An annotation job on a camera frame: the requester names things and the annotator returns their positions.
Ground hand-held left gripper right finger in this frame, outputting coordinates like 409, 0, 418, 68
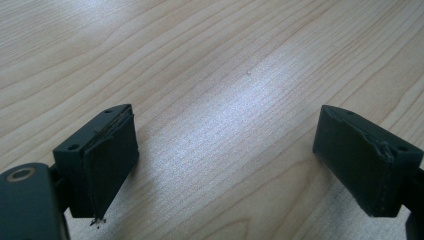
312, 104, 424, 218

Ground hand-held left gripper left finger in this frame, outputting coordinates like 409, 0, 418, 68
52, 103, 140, 230

